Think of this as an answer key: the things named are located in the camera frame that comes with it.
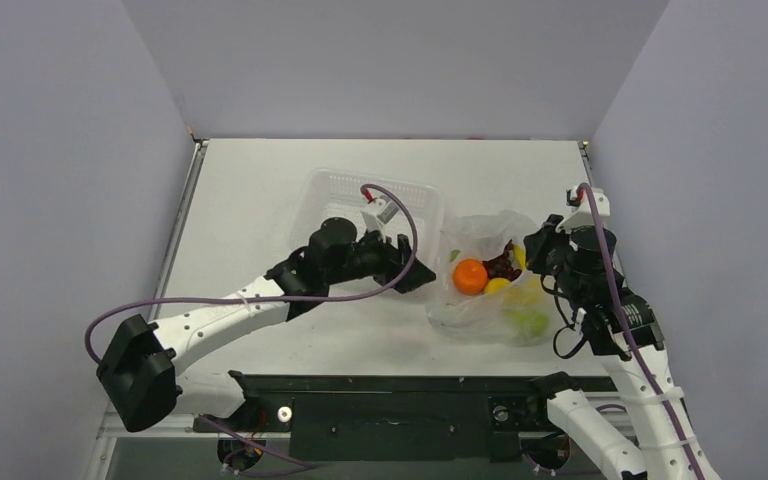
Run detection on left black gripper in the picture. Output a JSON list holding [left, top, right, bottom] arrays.
[[326, 223, 435, 293]]

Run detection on orange fake fruit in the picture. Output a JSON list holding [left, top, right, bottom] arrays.
[[451, 258, 489, 296]]

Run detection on clear plastic bag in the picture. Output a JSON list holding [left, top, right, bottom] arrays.
[[426, 210, 560, 346]]

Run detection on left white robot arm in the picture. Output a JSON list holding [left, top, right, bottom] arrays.
[[94, 217, 436, 432]]

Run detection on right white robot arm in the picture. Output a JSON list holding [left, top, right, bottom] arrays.
[[523, 215, 719, 479]]

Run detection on dark red fake grapes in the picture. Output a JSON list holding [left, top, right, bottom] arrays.
[[482, 241, 526, 282]]

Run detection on yellow fake fruit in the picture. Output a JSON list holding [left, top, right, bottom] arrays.
[[483, 277, 512, 295]]

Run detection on green fake fruit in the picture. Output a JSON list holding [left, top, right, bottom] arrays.
[[503, 310, 550, 343]]

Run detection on white perforated plastic tray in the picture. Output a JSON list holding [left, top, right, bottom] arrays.
[[288, 168, 445, 266]]

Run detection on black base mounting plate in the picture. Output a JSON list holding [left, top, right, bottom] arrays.
[[193, 372, 617, 464]]

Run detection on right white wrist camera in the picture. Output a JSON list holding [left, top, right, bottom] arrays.
[[555, 187, 611, 233]]

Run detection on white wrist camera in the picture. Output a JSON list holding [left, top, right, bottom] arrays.
[[361, 196, 400, 243], [555, 187, 611, 233]]

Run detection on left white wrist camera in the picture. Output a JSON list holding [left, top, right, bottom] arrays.
[[361, 196, 400, 243]]

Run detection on aluminium frame rail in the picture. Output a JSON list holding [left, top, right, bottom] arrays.
[[85, 410, 226, 480]]

